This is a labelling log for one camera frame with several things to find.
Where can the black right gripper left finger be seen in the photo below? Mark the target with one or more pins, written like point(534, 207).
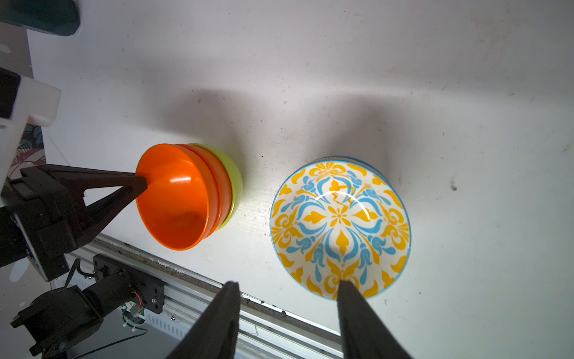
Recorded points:
point(215, 333)

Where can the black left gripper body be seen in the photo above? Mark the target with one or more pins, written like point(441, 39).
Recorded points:
point(39, 219)

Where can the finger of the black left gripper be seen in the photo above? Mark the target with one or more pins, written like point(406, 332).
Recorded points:
point(87, 200)

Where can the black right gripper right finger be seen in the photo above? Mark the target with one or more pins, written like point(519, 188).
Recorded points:
point(363, 334)

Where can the large orange bowl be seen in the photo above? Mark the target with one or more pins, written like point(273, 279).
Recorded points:
point(181, 204)

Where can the blue yellow patterned bowl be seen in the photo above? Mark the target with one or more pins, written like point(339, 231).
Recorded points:
point(334, 221)

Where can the small orange bowl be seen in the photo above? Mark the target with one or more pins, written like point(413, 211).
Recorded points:
point(221, 180)

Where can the yellow flower bowl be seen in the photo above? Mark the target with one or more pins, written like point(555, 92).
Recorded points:
point(355, 161)

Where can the lime green bowl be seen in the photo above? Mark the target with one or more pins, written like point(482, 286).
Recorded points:
point(235, 176)

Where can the dark green mug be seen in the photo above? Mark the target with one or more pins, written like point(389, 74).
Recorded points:
point(57, 17)

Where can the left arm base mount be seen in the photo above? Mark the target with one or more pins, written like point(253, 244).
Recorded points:
point(62, 318)

